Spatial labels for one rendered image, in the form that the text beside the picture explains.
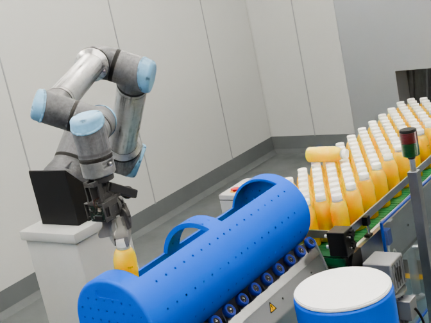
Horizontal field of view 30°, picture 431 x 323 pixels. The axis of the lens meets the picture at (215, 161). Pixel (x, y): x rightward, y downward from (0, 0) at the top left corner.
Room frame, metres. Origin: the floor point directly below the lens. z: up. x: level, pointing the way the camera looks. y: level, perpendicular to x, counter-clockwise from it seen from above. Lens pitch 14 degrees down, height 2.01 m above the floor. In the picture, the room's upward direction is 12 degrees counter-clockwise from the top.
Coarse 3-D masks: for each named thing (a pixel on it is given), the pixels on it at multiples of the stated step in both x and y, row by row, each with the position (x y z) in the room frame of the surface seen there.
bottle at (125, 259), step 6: (114, 252) 2.12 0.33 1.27; (120, 252) 2.10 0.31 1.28; (126, 252) 2.10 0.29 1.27; (132, 252) 2.11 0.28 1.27; (114, 258) 2.11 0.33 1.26; (120, 258) 2.09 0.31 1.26; (126, 258) 2.09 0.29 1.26; (132, 258) 2.10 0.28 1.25; (114, 264) 2.11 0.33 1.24; (120, 264) 2.09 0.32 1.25; (126, 264) 2.09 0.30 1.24; (132, 264) 2.10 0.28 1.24; (126, 270) 2.09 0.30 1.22; (132, 270) 2.10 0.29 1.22; (138, 270) 2.12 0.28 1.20; (138, 276) 2.12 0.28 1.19
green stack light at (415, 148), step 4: (408, 144) 2.79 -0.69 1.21; (412, 144) 2.79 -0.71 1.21; (416, 144) 2.79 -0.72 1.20; (404, 148) 2.80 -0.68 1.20; (408, 148) 2.79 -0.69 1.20; (412, 148) 2.79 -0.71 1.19; (416, 148) 2.79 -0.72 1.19; (404, 152) 2.80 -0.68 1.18; (408, 152) 2.79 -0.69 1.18; (412, 152) 2.79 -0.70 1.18; (416, 152) 2.79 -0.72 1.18; (404, 156) 2.81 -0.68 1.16; (408, 156) 2.79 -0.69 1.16; (412, 156) 2.79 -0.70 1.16
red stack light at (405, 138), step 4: (416, 132) 2.80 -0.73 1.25; (400, 136) 2.81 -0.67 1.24; (404, 136) 2.80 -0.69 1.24; (408, 136) 2.79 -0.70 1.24; (412, 136) 2.79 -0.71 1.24; (416, 136) 2.80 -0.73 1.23; (400, 140) 2.82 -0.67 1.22; (404, 140) 2.80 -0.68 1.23; (408, 140) 2.79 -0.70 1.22; (412, 140) 2.79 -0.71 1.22; (416, 140) 2.80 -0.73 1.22; (404, 144) 2.80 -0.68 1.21
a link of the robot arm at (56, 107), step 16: (96, 48) 2.71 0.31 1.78; (112, 48) 2.76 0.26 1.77; (80, 64) 2.55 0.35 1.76; (96, 64) 2.62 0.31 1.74; (64, 80) 2.36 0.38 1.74; (80, 80) 2.42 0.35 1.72; (96, 80) 2.71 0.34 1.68; (48, 96) 2.20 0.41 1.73; (64, 96) 2.22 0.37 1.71; (80, 96) 2.37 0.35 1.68; (32, 112) 2.19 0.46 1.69; (48, 112) 2.18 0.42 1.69; (64, 112) 2.18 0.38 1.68; (64, 128) 2.19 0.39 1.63
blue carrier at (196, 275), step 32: (256, 192) 2.75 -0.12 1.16; (288, 192) 2.61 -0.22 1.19; (192, 224) 2.35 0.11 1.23; (224, 224) 2.35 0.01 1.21; (256, 224) 2.41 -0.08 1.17; (288, 224) 2.52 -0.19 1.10; (160, 256) 2.41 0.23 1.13; (192, 256) 2.18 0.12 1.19; (224, 256) 2.24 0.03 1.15; (256, 256) 2.35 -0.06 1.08; (96, 288) 2.05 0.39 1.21; (128, 288) 1.99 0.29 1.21; (160, 288) 2.03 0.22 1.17; (192, 288) 2.10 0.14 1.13; (224, 288) 2.21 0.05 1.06; (96, 320) 2.07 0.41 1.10; (128, 320) 2.00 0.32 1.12; (160, 320) 1.97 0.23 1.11; (192, 320) 2.08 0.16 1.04
